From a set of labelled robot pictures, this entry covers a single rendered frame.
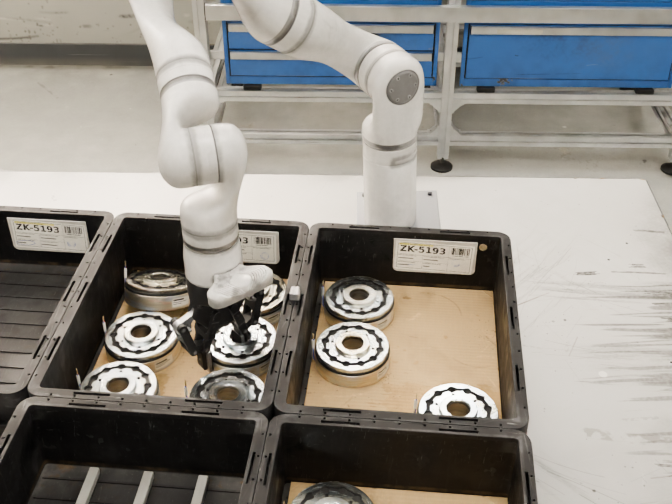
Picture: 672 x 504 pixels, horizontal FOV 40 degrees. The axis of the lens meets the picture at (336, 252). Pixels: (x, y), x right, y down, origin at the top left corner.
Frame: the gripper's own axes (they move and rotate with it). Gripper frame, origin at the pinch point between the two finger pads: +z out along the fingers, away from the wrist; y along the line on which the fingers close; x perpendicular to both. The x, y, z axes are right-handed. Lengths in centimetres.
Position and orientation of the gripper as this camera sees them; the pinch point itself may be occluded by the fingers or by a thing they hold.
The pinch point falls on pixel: (222, 351)
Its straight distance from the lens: 129.3
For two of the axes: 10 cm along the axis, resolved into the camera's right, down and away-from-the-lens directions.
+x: 6.3, 4.5, -6.3
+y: -7.7, 3.7, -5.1
